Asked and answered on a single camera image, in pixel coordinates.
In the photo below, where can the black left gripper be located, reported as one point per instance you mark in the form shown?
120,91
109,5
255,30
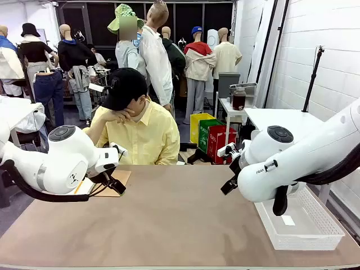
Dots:
102,175

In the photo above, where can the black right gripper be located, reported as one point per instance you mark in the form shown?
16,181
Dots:
236,168

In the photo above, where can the yellow pencil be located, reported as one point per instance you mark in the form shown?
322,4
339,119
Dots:
79,187

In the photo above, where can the person's right forearm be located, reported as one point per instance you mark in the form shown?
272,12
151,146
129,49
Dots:
97,126

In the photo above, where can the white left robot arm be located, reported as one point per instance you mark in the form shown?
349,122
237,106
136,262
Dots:
64,160

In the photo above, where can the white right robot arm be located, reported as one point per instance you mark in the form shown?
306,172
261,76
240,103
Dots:
309,152

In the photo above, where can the person's right hand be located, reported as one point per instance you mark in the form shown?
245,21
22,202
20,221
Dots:
119,114

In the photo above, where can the spiral notebook with brown cover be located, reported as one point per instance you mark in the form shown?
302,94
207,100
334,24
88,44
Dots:
122,177

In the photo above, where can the red recycling bin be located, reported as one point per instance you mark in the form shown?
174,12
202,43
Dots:
219,143

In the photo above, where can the black floor stand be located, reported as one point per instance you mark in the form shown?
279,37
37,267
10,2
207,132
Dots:
197,156

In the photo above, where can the green recycling bin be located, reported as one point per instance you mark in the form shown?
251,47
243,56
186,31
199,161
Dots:
206,133

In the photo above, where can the person's yellow shirt torso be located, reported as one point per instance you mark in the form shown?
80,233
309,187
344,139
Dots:
149,135

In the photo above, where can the yellow recycling bin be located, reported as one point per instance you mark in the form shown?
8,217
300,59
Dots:
198,126

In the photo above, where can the small white label slip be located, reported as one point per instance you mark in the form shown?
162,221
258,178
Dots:
288,220

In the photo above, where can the small white side table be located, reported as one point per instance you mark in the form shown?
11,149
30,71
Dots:
226,108

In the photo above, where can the large white table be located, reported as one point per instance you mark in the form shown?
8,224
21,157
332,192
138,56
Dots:
281,118

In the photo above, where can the glass jar with brown liquid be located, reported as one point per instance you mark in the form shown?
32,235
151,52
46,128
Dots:
239,99

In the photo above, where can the white perforated plastic basket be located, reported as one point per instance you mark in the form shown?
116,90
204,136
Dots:
306,236

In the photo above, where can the metal tray rack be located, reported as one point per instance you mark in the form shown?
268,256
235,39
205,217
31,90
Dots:
250,90

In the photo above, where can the black baseball cap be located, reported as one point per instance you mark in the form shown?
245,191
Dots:
125,87

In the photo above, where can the grey metal cabinet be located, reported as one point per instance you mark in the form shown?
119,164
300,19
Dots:
228,83

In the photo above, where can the clear plastic bag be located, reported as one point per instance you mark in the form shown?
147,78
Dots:
31,122

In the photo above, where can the mannequin with blue cap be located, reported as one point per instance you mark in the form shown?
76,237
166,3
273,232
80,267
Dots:
198,64

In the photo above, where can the white table with striped feet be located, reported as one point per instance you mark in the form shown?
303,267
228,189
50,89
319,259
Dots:
17,108

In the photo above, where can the tall mannequin in white shirt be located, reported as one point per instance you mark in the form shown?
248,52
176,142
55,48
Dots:
156,62

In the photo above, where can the mannequin in cream shirt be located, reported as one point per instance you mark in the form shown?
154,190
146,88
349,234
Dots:
226,56

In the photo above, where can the mannequin with green hat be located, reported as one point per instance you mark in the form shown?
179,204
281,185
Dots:
126,56

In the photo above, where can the seated person in white shirt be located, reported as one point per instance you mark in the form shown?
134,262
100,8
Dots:
99,57

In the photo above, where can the black tripod pole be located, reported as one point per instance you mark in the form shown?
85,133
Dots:
312,81

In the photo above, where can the mannequin in black hoodie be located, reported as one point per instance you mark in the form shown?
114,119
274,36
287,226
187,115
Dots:
74,56

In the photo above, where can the mannequin in dark green jacket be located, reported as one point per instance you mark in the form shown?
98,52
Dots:
175,56

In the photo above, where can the mannequin with black bucket hat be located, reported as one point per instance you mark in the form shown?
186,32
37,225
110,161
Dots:
36,53

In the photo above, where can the mannequin in blue white top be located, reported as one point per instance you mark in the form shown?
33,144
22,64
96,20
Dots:
8,59

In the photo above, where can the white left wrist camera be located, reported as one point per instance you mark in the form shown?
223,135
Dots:
118,148

